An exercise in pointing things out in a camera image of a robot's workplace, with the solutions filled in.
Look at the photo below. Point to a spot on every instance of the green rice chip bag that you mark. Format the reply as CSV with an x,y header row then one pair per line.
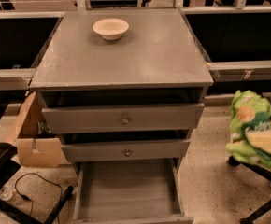
x,y
247,110

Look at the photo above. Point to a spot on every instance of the grey top drawer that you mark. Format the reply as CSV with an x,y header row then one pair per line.
x,y
122,118

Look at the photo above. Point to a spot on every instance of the grey middle drawer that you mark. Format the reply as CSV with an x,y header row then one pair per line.
x,y
126,150

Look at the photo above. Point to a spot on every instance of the grey open bottom drawer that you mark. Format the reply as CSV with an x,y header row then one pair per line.
x,y
129,192

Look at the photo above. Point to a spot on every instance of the grey drawer cabinet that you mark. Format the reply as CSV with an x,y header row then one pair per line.
x,y
155,62

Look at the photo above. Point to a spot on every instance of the grey metal railing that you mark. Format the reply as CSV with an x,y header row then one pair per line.
x,y
227,38

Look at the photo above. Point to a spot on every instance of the white bowl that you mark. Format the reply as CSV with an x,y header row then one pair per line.
x,y
111,29

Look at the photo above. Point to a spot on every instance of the brown cardboard box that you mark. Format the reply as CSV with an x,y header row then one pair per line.
x,y
33,149

